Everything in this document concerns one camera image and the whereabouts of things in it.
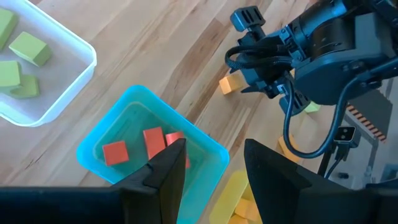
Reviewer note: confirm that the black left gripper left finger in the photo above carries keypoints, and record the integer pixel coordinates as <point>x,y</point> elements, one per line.
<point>161,186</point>

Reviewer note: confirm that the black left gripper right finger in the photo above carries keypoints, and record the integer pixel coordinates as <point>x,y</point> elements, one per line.
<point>270,186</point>

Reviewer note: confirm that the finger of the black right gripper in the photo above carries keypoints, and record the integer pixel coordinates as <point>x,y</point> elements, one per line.
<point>297,105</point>
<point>256,90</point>

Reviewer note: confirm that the green wooden cube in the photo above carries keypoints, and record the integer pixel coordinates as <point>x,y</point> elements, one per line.
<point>314,108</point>
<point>31,48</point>
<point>29,88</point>
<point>9,73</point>

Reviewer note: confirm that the orange wooden cube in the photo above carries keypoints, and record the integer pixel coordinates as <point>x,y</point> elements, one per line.
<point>237,219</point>
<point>245,210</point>
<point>230,84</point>

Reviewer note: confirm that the red rectangular wooden block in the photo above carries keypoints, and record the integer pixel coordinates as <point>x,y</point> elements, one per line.
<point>174,138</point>
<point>154,141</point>

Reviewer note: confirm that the red wooden cube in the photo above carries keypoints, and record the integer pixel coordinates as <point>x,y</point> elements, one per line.
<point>115,152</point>

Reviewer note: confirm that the green rectangular wooden block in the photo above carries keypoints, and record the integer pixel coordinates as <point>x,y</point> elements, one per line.
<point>6,25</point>

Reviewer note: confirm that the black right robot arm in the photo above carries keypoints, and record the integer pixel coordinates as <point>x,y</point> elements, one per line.
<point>342,46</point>

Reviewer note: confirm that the yellow plastic bin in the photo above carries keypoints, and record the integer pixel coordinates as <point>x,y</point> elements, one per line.
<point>227,193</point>

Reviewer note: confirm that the teal plastic bin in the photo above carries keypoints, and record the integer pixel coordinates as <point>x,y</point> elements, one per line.
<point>130,121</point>

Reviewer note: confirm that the orange black striped strip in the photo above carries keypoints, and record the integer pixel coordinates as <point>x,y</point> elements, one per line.
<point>367,124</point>

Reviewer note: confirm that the clear plastic bin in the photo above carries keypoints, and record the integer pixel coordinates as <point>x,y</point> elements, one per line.
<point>62,77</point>

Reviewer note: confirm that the small silver depth camera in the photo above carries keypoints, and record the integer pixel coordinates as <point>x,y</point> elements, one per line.
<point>345,134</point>

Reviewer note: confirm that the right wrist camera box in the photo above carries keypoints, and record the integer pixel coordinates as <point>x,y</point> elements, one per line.
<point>248,18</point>

